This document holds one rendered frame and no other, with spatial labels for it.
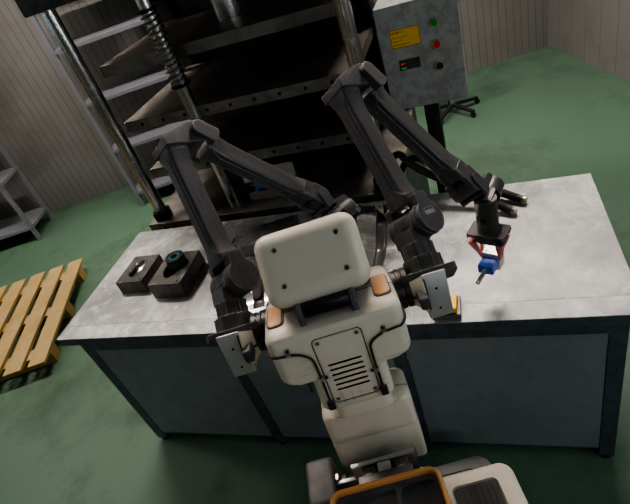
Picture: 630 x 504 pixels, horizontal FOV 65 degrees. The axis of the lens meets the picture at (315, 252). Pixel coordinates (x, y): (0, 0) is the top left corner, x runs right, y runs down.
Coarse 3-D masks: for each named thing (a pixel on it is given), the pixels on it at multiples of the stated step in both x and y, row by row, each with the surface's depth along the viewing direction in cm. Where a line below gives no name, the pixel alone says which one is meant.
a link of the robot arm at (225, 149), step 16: (192, 128) 118; (208, 128) 121; (208, 144) 122; (224, 144) 125; (192, 160) 127; (208, 160) 125; (224, 160) 125; (240, 160) 127; (256, 160) 130; (256, 176) 129; (272, 176) 131; (288, 176) 134; (288, 192) 134; (304, 192) 135; (304, 208) 140; (320, 208) 140
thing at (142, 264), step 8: (144, 256) 213; (152, 256) 211; (160, 256) 212; (136, 264) 211; (144, 264) 211; (152, 264) 206; (160, 264) 211; (128, 272) 207; (136, 272) 208; (144, 272) 203; (152, 272) 206; (120, 280) 204; (128, 280) 202; (136, 280) 200; (144, 280) 201; (120, 288) 205; (128, 288) 203; (136, 288) 202; (144, 288) 201
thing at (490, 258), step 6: (486, 246) 140; (492, 246) 140; (486, 252) 138; (492, 252) 138; (486, 258) 138; (492, 258) 138; (498, 258) 137; (480, 264) 137; (486, 264) 136; (492, 264) 136; (498, 264) 138; (480, 270) 138; (486, 270) 136; (492, 270) 135; (480, 276) 135; (480, 282) 134
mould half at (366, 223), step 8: (376, 208) 190; (408, 208) 184; (360, 216) 175; (368, 216) 174; (360, 224) 173; (368, 224) 172; (360, 232) 172; (368, 232) 171; (368, 240) 169; (368, 248) 168; (392, 248) 164; (368, 256) 165; (392, 256) 161; (400, 256) 160; (384, 264) 158; (392, 264) 157; (400, 264) 156
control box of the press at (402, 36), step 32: (384, 0) 188; (416, 0) 176; (448, 0) 174; (384, 32) 185; (416, 32) 183; (448, 32) 181; (384, 64) 193; (416, 64) 190; (448, 64) 188; (416, 96) 198; (448, 96) 196
